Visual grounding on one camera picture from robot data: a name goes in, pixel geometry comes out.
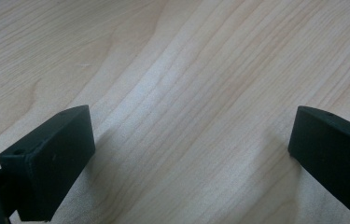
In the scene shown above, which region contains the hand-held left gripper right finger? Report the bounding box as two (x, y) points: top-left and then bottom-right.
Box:
(287, 105), (350, 223)

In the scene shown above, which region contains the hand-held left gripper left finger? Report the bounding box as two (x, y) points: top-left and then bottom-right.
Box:
(0, 105), (97, 223)

